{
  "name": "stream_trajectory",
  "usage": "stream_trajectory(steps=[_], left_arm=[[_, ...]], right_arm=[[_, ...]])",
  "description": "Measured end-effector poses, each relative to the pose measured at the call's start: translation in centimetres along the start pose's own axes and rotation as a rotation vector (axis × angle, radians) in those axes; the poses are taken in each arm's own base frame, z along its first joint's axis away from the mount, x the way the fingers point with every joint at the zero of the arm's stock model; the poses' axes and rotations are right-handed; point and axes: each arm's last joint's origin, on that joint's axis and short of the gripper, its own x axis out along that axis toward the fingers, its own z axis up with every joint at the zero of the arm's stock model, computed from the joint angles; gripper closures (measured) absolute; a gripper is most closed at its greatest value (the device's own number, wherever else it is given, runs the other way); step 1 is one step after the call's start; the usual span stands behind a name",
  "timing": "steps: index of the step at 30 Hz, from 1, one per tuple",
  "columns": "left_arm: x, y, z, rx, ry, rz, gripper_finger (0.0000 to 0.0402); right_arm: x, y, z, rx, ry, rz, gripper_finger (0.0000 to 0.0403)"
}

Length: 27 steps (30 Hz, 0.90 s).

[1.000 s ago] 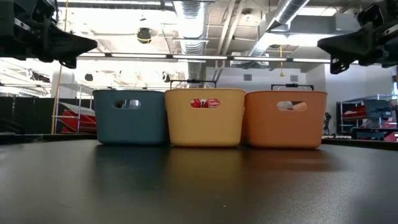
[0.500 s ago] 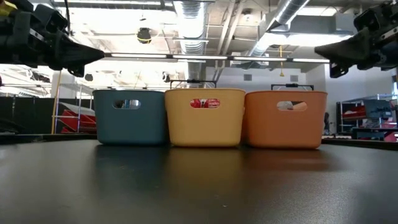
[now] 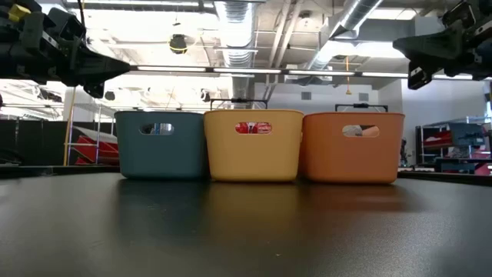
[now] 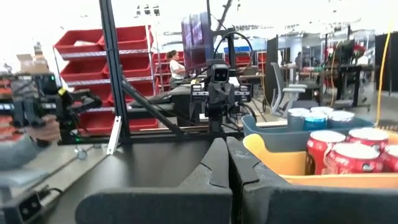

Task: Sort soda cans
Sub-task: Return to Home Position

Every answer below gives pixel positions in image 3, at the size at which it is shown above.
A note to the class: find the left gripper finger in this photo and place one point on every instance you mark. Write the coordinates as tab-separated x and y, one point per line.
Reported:
98	69
94	90

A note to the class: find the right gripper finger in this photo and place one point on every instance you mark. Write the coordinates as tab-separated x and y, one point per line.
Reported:
434	46
419	76

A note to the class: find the blue plastic bin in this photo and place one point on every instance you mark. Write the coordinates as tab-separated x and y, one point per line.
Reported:
161	157

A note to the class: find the orange plastic bin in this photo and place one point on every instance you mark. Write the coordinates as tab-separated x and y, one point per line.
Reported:
351	161

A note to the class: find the red soda can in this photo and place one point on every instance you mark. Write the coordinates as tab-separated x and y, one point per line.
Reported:
253	128

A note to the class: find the yellow plastic bin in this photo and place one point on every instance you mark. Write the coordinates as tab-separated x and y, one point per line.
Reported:
253	161

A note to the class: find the red storage bin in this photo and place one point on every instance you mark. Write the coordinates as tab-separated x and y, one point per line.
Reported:
96	138
96	159

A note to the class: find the yellow tape piece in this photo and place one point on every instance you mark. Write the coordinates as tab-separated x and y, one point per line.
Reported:
17	11

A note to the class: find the red shelf bin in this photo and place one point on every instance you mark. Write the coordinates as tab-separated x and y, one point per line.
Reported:
438	137

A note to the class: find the grey shelving unit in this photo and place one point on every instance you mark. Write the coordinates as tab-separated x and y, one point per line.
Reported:
461	154

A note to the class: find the long ceiling light strip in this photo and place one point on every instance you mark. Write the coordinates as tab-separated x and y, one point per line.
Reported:
246	70

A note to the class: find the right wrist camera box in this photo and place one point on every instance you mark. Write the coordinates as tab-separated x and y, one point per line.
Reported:
461	13

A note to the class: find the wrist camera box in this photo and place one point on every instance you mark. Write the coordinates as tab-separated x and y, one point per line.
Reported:
461	13
65	27

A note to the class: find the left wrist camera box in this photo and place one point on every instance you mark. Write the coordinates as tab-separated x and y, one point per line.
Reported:
65	27

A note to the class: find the grey wall vent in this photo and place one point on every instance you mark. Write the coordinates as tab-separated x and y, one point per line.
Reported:
363	96
306	95

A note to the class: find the black hanging dome camera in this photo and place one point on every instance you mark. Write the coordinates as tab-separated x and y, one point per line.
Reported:
178	44

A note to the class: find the large spiral ventilation duct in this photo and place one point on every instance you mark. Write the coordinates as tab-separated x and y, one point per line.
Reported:
353	19

